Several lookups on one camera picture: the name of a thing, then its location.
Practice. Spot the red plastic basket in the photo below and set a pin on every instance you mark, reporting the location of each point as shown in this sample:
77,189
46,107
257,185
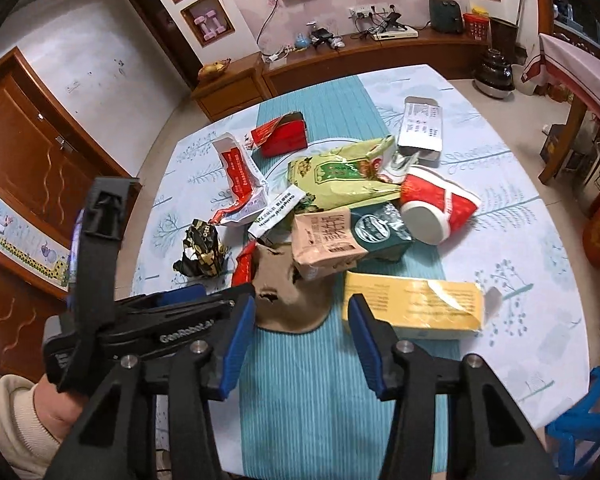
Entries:
476,26

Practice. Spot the person's left hand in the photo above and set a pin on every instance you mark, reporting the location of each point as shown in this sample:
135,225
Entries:
57,410

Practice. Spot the pink dumbbells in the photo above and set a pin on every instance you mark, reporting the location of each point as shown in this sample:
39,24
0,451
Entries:
211,26

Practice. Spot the white power strip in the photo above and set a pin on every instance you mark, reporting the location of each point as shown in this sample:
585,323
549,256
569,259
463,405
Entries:
275,55

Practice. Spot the white grey flat box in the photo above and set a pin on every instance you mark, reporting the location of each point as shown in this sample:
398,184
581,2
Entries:
420,127

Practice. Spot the green snack bag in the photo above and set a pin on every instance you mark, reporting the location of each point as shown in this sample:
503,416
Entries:
340,175

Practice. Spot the yellow fruit bowl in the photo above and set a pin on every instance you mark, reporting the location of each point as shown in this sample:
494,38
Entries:
213,68

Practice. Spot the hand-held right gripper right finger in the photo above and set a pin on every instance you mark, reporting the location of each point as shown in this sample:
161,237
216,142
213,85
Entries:
367,345

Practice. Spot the red white snack packet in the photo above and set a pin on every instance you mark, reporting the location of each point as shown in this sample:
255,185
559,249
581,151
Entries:
240,175

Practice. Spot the yellow cardboard box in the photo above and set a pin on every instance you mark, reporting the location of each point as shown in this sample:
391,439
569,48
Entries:
415,305

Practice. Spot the red wrapper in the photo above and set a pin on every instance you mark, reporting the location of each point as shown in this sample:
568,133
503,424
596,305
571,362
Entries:
242,272

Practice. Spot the brown paper bag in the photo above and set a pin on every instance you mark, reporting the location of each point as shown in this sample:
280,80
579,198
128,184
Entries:
290,310

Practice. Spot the teal striped table runner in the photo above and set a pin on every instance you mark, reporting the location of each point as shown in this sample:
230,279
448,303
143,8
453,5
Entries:
300,410

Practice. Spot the white bucket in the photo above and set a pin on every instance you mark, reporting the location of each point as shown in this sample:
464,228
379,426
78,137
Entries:
526,79

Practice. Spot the tan paper packet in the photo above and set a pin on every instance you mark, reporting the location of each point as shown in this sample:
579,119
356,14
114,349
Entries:
325,245

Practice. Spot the white green labelled packet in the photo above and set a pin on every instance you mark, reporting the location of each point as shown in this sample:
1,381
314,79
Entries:
275,210

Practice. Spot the wooden television cabinet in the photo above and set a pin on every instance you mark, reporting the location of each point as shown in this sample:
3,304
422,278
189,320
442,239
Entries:
330,62

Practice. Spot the person's left forearm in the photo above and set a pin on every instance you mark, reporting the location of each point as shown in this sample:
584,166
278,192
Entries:
7,415

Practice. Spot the table with pink cloth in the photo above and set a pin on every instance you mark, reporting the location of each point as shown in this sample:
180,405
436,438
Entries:
580,70

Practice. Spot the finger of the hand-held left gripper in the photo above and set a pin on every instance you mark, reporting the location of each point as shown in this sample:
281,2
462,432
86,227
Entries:
180,294
215,305

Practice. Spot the blue plastic stool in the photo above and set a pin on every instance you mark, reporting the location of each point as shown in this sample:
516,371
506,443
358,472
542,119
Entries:
595,410

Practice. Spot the dark green packet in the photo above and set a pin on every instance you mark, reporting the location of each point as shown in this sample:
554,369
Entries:
380,230

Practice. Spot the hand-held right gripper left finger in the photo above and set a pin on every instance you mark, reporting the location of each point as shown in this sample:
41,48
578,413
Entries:
234,342

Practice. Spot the white tree-print tablecloth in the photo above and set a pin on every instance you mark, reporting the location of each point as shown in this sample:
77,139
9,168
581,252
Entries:
505,260

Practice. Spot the white wall socket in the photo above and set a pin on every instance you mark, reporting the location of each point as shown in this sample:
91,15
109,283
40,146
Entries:
362,11

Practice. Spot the white wall shelf unit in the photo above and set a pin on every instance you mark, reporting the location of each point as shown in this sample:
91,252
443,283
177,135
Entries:
167,15

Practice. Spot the red open carton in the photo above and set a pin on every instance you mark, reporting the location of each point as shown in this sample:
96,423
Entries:
282,137

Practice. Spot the white set-top box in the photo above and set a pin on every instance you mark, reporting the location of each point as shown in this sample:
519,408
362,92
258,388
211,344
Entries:
395,34

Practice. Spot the brown wooden door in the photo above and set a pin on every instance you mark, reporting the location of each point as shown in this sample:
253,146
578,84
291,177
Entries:
25,140

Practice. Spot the red white paper cup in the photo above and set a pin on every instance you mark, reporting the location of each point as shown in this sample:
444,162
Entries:
445,200

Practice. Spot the black gold wrapper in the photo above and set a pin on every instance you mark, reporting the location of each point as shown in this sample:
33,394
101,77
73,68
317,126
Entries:
200,252

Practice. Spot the cartoon wall sticker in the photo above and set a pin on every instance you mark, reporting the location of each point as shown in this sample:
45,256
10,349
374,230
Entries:
30,255

